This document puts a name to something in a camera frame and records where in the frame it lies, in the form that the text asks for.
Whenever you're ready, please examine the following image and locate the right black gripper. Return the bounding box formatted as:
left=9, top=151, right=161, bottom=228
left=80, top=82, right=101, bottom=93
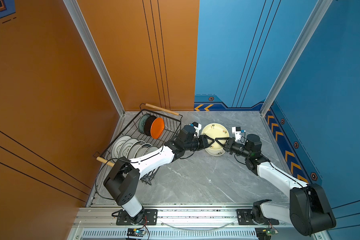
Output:
left=215, top=138, right=252, bottom=160

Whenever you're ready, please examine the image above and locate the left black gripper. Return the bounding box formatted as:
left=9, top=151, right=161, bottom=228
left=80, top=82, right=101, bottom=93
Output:
left=183, top=134, right=215, bottom=153

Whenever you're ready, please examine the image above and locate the black wire dish rack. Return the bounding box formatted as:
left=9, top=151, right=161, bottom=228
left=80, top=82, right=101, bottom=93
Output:
left=97, top=104, right=183, bottom=185

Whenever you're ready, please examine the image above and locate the cream plate with black flowers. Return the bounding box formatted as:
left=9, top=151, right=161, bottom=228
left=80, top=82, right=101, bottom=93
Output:
left=205, top=148, right=226, bottom=156

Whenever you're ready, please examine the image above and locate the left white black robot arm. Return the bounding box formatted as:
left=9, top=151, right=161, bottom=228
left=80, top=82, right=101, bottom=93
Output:
left=103, top=125, right=215, bottom=224

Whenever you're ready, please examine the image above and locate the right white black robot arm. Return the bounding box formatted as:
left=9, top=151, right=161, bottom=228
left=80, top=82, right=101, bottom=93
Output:
left=215, top=134, right=337, bottom=236

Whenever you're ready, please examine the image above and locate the orange plate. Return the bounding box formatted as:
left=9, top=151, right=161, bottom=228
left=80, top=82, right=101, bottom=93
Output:
left=150, top=118, right=165, bottom=139

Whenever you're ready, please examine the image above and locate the white patterned plate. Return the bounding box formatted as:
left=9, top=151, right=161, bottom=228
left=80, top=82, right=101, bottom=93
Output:
left=127, top=141, right=145, bottom=159
left=143, top=146, right=159, bottom=156
left=135, top=143, right=152, bottom=158
left=119, top=138, right=138, bottom=158
left=111, top=136, right=132, bottom=160

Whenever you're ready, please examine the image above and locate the grey green plate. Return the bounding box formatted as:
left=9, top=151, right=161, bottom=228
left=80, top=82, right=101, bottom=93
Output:
left=138, top=114, right=151, bottom=134

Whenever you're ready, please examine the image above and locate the right circuit board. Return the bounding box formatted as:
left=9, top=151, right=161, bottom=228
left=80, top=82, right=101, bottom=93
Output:
left=255, top=228, right=279, bottom=240

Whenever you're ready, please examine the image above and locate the circuit board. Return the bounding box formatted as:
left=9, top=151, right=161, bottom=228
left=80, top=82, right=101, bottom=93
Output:
left=255, top=228, right=279, bottom=240
left=127, top=228, right=148, bottom=240

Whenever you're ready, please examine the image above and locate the left circuit board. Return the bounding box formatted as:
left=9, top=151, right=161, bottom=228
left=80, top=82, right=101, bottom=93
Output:
left=127, top=228, right=148, bottom=240

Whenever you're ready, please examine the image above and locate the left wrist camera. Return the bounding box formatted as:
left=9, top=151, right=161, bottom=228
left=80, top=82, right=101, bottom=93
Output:
left=190, top=122, right=202, bottom=137

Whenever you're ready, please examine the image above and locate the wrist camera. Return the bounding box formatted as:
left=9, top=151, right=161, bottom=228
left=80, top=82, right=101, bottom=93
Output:
left=190, top=122, right=202, bottom=137
left=232, top=127, right=246, bottom=142

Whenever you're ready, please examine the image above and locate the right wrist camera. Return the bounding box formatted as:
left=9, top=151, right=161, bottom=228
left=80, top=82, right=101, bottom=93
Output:
left=232, top=127, right=246, bottom=142

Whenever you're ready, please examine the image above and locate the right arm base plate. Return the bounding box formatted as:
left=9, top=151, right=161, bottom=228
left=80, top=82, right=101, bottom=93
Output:
left=236, top=209, right=280, bottom=226

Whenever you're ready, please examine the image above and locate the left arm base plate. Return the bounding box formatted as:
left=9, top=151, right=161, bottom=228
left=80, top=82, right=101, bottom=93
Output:
left=116, top=209, right=158, bottom=226

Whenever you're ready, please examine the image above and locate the aluminium mounting rail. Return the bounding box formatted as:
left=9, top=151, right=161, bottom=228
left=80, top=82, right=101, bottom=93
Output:
left=67, top=204, right=330, bottom=240

